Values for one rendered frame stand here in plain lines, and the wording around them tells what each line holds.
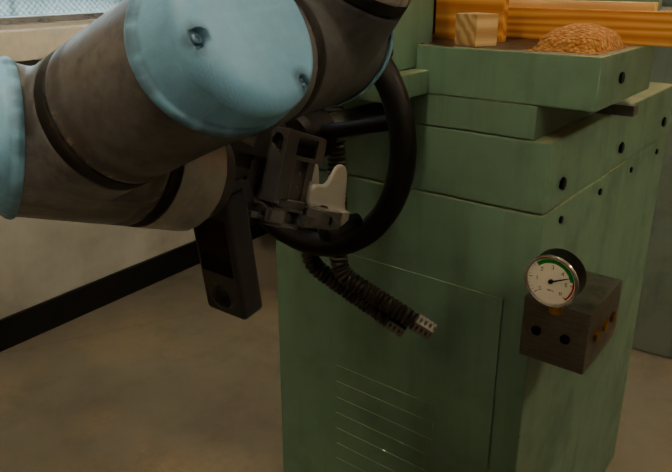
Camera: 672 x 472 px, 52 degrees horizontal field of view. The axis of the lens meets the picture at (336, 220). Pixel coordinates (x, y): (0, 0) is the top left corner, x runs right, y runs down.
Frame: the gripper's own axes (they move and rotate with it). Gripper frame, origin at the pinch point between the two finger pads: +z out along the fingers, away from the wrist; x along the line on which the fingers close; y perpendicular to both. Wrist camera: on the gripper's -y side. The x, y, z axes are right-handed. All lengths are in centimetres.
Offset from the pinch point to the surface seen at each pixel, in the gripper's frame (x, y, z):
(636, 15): -14.9, 31.3, 31.7
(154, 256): 140, -34, 97
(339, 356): 18.8, -23.5, 35.2
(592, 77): -15.5, 20.5, 19.2
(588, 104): -15.4, 17.8, 20.2
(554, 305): -16.4, -4.6, 21.6
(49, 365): 119, -61, 52
